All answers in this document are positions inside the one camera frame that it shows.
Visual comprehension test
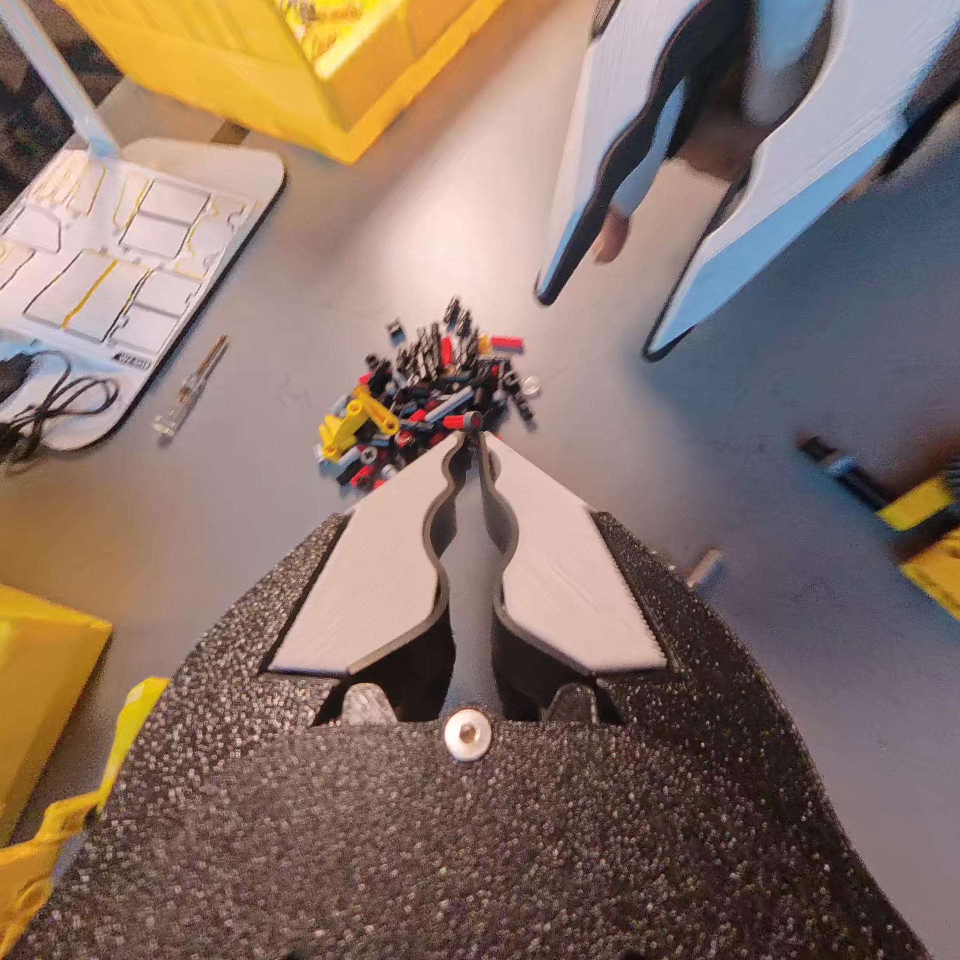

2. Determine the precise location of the pile of small building pieces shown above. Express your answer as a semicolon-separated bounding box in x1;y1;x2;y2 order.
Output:
312;295;543;493

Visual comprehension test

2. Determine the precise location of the person's right hand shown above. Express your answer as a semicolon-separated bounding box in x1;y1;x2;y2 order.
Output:
592;112;762;267

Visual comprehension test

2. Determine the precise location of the small clear-handled screwdriver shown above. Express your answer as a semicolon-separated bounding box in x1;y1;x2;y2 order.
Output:
151;334;231;441

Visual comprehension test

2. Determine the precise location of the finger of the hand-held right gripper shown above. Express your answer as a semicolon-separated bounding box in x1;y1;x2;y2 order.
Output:
534;0;753;307
642;0;960;363

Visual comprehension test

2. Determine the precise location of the yellow and black robot model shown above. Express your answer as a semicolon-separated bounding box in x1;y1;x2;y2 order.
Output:
0;676;171;940

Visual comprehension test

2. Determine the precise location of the heap of yellow building pieces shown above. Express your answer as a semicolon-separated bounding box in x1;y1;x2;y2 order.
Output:
283;0;363;63

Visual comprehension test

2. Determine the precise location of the black usb cable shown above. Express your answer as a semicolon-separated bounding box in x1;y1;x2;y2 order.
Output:
0;350;122;471

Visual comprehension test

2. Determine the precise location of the sticker sheet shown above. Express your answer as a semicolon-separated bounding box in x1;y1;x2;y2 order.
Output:
0;159;254;370

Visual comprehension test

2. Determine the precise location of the black mat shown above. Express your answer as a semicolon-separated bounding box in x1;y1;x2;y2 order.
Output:
0;21;126;213

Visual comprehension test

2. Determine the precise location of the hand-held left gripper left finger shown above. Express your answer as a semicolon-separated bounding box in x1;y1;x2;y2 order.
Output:
268;433;468;710

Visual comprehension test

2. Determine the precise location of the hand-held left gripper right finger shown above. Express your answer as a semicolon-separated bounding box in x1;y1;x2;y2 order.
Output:
480;433;669;710

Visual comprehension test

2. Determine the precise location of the yellow beam assembly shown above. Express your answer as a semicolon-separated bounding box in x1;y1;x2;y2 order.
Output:
795;432;960;625

